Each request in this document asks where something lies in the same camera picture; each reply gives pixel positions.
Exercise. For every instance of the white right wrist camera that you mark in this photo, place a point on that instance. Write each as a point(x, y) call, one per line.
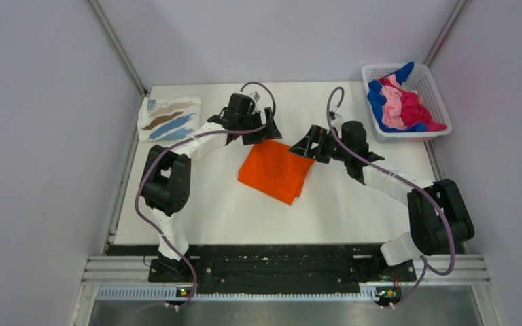
point(335, 121)

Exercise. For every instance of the right corner aluminium post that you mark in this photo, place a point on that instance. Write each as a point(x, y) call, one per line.
point(450, 22)

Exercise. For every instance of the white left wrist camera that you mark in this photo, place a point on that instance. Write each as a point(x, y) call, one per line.
point(254, 96)

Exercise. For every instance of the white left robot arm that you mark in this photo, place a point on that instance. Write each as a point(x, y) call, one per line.
point(165, 185)

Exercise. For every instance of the aluminium frame rail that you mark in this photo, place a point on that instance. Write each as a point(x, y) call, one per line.
point(126, 277)

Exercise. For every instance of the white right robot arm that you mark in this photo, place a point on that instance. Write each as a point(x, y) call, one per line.
point(437, 215)

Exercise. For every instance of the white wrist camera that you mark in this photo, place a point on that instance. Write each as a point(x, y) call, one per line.
point(254, 96)
point(335, 121)

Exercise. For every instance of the left corner aluminium post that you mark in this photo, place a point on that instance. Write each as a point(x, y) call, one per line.
point(116, 45)

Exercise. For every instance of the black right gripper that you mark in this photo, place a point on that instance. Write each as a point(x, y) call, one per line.
point(317, 134)

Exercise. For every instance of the orange t shirt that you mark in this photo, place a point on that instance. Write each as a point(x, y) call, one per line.
point(271, 169)

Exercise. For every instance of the magenta t shirt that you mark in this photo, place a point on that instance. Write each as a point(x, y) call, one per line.
point(418, 118)

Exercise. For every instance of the light pink t shirt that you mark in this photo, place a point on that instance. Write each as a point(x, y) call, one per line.
point(392, 109)

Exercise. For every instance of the corner aluminium post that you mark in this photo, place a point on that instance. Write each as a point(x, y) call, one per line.
point(116, 45)
point(450, 22)

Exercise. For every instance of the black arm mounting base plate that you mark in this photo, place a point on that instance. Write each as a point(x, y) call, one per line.
point(252, 266)

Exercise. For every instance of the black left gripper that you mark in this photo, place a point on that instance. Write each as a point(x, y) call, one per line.
point(269, 132)

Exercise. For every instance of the white plastic laundry basket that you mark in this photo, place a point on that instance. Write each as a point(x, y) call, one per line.
point(422, 82)

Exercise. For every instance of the blue t shirt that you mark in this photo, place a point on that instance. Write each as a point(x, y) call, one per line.
point(372, 74)

